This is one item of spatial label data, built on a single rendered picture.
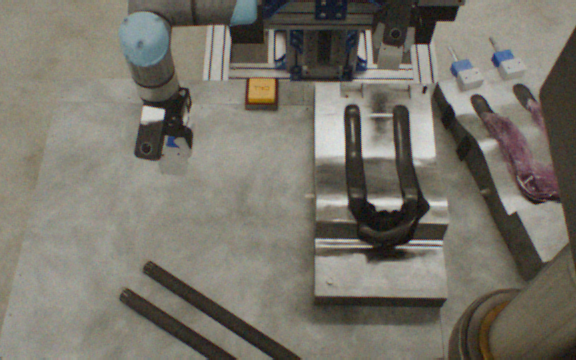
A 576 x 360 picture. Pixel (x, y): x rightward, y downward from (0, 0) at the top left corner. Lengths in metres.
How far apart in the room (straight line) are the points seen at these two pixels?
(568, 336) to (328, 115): 1.05
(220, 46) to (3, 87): 0.92
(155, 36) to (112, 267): 0.56
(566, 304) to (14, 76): 2.60
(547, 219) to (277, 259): 0.55
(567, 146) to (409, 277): 1.02
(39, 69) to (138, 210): 1.47
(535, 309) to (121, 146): 1.21
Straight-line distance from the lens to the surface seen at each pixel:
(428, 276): 1.32
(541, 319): 0.46
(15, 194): 2.54
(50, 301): 1.42
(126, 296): 1.34
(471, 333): 0.57
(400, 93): 1.53
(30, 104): 2.74
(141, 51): 1.05
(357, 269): 1.30
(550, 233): 1.37
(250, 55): 2.43
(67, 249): 1.45
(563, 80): 0.32
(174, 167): 1.32
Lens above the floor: 2.07
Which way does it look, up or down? 61 degrees down
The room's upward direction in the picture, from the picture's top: straight up
